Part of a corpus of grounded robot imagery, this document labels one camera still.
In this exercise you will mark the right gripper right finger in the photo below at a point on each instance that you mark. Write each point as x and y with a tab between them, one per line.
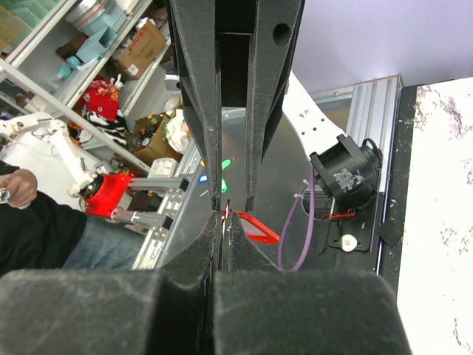
304	312

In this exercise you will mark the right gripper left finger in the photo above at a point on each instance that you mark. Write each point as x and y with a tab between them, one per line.
161	311

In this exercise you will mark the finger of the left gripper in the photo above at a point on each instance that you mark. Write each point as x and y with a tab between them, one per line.
271	50
196	54

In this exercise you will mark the red key tag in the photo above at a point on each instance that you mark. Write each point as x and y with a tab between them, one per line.
253	228

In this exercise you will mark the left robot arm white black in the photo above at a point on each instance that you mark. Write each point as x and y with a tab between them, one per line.
240	54

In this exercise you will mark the red robot base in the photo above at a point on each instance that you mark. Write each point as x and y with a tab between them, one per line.
103	195

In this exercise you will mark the cardboard box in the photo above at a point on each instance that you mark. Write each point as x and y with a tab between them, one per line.
135	55

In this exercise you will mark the person in black sweater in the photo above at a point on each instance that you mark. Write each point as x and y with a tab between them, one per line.
38	233

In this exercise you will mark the aluminium frame rail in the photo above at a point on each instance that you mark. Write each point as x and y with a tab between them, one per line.
365	110

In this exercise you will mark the black mounting rail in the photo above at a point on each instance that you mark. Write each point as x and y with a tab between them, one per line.
372	240

